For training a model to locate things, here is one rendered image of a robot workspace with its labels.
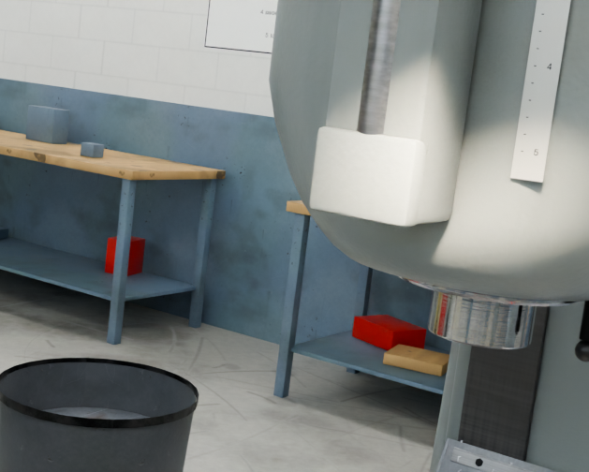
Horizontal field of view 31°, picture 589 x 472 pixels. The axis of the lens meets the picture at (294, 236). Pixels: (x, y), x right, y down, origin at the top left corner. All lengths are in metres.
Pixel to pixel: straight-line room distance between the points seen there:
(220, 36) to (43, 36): 1.37
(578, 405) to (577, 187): 0.51
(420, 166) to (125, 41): 5.97
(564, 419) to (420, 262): 0.49
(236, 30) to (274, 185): 0.88
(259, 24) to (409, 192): 5.37
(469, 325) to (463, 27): 0.15
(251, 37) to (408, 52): 5.38
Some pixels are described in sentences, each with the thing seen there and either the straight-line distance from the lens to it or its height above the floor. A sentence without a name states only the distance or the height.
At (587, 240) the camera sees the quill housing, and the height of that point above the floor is 1.34.
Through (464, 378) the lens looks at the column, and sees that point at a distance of 0.91.
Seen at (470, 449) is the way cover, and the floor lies 1.10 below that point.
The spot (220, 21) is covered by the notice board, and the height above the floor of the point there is 1.68.
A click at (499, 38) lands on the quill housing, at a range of 0.39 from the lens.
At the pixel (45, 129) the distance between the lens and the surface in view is 6.25.
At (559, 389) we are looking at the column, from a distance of 0.88.
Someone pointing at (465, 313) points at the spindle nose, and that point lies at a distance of 0.47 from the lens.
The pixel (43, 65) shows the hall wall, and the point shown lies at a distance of 6.77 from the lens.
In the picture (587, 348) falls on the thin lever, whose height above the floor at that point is 1.29.
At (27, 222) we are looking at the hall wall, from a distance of 6.85.
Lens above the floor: 1.38
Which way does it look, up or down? 8 degrees down
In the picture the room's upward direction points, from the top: 7 degrees clockwise
